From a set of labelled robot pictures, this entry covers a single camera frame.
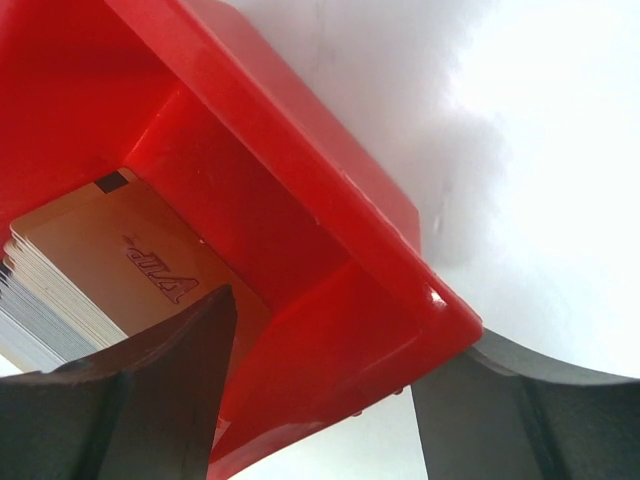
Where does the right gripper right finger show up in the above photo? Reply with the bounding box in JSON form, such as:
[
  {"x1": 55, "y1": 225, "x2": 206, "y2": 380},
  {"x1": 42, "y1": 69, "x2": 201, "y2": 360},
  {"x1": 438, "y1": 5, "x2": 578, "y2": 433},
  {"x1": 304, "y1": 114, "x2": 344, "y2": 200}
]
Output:
[{"x1": 411, "y1": 330, "x2": 639, "y2": 479}]

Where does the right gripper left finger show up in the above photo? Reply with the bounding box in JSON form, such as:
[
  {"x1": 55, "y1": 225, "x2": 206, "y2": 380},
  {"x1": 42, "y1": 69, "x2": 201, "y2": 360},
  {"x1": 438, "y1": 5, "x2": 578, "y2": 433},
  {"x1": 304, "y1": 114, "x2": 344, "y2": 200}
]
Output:
[{"x1": 1, "y1": 285, "x2": 236, "y2": 479}]

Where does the gold VIP card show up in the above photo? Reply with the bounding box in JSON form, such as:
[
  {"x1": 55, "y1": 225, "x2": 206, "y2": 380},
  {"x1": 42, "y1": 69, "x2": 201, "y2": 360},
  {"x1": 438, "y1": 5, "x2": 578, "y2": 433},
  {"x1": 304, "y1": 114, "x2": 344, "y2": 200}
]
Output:
[{"x1": 4, "y1": 169, "x2": 271, "y2": 350}]

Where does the red plastic bin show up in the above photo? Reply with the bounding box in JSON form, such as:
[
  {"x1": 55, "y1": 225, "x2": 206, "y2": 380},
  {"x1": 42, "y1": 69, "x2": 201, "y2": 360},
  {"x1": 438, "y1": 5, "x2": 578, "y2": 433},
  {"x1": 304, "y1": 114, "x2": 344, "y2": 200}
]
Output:
[{"x1": 1, "y1": 1, "x2": 482, "y2": 479}]

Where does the stack of white cards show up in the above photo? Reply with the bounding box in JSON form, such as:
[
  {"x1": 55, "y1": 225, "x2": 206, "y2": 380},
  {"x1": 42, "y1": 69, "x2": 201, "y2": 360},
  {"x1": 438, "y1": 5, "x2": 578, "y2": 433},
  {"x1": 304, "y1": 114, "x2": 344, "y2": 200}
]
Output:
[{"x1": 1, "y1": 236, "x2": 113, "y2": 371}]

